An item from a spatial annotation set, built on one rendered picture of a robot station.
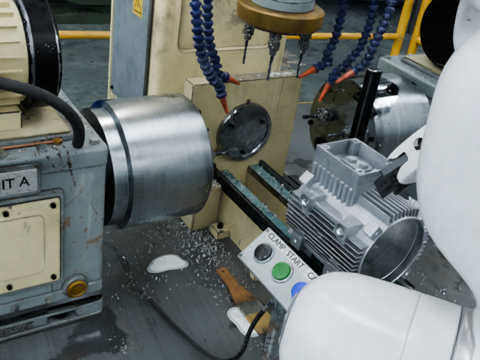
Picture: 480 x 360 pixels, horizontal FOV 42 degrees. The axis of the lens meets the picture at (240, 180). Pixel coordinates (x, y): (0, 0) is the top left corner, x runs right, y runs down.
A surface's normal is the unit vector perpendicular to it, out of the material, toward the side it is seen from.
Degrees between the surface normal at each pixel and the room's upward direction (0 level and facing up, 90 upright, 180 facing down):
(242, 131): 90
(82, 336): 0
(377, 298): 9
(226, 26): 90
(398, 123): 62
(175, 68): 90
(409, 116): 55
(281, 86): 90
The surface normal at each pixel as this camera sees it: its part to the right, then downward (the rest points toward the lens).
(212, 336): 0.14, -0.86
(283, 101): 0.52, 0.49
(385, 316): -0.06, -0.69
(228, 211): -0.84, 0.15
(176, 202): 0.47, 0.67
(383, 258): -0.42, -0.55
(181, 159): 0.53, 0.03
